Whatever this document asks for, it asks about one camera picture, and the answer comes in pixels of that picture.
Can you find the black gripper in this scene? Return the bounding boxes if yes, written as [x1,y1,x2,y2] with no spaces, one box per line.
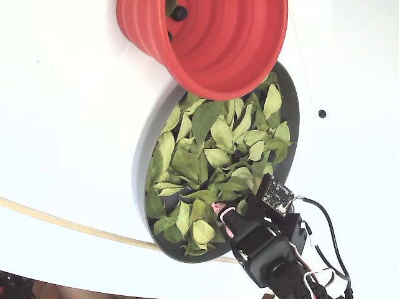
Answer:
[210,201,300,288]

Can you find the dark blueberry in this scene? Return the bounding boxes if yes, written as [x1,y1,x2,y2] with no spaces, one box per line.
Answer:
[172,5,189,22]

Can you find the dark grey round bowl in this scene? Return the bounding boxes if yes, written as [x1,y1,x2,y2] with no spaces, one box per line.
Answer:
[131,60,300,264]

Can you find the pile of green leaves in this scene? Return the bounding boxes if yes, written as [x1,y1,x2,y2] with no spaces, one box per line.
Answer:
[145,72,296,257]

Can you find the red collapsible silicone cup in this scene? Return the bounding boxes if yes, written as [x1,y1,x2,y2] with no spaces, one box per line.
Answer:
[115,0,289,102]

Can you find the long wooden dowel stick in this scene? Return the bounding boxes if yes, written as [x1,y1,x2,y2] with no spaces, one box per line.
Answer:
[0,196,240,264]

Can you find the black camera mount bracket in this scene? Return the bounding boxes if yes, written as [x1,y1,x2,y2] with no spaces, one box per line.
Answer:
[246,195,310,255]

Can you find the red white servo wire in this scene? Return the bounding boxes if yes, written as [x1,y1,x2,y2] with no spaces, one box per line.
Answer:
[291,241,337,292]

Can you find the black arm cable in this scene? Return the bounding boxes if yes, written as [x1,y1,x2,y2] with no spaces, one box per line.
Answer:
[301,220,350,281]

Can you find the black camera cable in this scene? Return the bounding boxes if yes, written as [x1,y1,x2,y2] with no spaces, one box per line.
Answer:
[302,197,354,299]

